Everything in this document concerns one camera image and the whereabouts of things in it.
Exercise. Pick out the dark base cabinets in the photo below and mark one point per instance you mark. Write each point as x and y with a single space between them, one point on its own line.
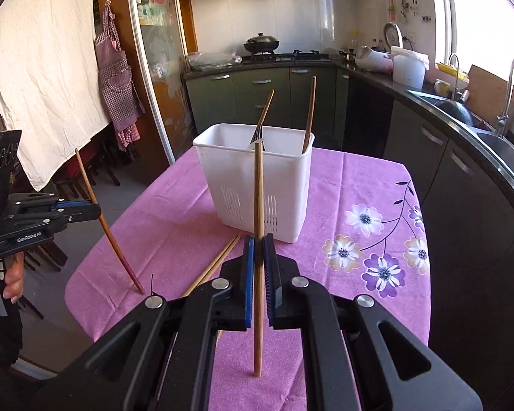
454 205

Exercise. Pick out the purple floral tablecloth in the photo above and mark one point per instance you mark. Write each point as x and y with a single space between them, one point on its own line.
347 274

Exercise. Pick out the white and yellow mug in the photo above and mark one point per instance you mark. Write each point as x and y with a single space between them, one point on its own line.
442 88

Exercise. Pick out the black wok with lid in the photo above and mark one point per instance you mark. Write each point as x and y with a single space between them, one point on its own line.
261 43

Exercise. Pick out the seasoning bottles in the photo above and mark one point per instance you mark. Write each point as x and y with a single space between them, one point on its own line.
375 43

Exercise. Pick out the white plastic utensil holder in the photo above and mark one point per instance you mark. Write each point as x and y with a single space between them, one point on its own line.
222 171

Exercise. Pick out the white plastic bucket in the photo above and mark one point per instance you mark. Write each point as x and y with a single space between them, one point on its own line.
408 70

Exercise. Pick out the pile of wooden chopsticks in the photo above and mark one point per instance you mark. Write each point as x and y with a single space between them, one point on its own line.
216 261

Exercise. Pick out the small dark pot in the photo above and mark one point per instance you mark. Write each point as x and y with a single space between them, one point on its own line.
348 55

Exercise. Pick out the white rice cooker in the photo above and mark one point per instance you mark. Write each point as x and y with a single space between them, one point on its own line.
372 60

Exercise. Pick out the green lower cabinet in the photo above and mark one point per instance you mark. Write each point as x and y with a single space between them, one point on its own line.
248 94

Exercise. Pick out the small steel faucet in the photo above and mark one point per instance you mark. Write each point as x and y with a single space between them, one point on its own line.
457 77

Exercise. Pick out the person's left hand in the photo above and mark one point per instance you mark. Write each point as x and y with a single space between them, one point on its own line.
15 276

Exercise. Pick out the wall outlet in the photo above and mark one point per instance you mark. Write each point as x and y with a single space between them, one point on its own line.
407 36

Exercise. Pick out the steel sink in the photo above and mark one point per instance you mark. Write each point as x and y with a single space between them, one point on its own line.
501 145

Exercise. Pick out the sliding glass door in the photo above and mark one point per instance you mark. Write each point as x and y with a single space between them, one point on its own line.
162 72

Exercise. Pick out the black plastic fork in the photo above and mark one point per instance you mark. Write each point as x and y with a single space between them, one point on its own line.
257 135

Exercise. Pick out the wall hanging ornaments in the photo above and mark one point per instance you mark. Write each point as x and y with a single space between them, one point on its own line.
404 6

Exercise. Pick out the window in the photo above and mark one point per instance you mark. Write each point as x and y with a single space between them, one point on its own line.
479 13

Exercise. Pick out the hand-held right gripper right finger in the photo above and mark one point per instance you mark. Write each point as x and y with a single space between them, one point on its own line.
270 291

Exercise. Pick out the clear plastic bag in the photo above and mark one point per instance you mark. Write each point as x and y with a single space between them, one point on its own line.
210 60

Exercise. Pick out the brown wooden chopstick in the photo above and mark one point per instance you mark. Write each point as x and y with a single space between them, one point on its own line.
266 107
310 111
259 188
111 239

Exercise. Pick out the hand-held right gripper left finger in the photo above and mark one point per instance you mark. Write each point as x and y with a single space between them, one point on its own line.
249 282

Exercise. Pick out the yellow tray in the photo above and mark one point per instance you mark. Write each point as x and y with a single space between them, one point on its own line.
449 70

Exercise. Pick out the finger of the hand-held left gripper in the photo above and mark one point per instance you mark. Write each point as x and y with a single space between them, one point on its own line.
88 214
75 204

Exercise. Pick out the black countertop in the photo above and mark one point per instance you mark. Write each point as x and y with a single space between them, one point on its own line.
368 72

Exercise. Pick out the person's left forearm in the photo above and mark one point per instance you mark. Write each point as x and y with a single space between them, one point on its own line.
0 334

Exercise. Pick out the white hanging sheet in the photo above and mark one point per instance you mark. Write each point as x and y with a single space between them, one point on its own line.
47 72

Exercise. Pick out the purple checkered apron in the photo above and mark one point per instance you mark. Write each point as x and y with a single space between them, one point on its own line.
115 90

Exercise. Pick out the dark pan in sink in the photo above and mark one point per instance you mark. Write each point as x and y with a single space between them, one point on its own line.
454 111

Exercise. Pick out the tall steel faucet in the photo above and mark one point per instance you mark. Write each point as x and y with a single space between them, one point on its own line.
512 81

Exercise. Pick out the wooden cutting board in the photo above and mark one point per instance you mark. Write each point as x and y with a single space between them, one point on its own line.
492 94

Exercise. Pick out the black gas stove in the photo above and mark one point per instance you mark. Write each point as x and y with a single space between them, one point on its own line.
300 57

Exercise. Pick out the person's dark clothing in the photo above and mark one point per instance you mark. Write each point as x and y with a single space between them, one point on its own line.
8 389

